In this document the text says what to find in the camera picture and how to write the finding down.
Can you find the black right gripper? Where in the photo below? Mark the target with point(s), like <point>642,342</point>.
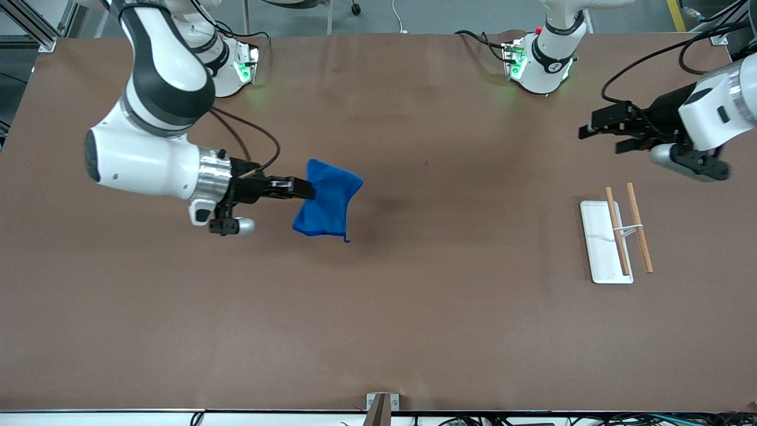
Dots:
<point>247,188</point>

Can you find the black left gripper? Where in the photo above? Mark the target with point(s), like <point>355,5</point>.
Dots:
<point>663,112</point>

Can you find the blue microfibre towel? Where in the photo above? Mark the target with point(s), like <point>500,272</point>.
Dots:
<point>328,201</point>

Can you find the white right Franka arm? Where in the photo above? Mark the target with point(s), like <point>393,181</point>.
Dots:
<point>154,89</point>

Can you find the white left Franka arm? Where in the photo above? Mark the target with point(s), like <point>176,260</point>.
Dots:
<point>550,53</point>

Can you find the white towel rack base tray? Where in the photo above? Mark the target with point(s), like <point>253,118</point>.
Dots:
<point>598,248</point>

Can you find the metal chair base with caster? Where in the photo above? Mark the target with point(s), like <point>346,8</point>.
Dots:
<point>329,18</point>

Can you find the aluminium frame extrusion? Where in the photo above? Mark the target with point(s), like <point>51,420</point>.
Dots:
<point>718,39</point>
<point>29,26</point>

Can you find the metal table edge bracket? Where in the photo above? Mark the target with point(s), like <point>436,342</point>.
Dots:
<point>378,408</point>

